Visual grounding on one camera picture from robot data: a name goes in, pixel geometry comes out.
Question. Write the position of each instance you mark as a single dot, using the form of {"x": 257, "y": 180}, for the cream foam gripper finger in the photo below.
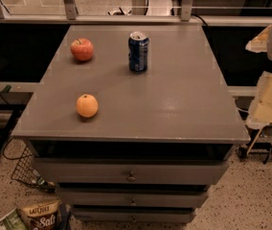
{"x": 260, "y": 109}

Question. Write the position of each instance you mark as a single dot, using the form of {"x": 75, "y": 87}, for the blue pepsi can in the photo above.
{"x": 138, "y": 43}

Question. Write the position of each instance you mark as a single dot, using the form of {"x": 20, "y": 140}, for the grey drawer cabinet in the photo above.
{"x": 159, "y": 140}

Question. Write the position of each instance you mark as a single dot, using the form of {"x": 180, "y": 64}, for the orange fruit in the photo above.
{"x": 87, "y": 106}

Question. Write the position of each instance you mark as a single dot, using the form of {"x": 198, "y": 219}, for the red apple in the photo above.
{"x": 82, "y": 49}

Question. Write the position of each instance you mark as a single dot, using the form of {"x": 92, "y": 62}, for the brown chip bag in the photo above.
{"x": 41, "y": 216}

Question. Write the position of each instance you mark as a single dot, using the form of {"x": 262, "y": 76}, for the green snack bag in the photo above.
{"x": 12, "y": 221}

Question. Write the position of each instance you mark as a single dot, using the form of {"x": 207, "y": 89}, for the wooden stand frame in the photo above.
{"x": 259, "y": 144}

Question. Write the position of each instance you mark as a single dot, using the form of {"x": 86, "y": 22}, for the black wire basket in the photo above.
{"x": 25, "y": 174}

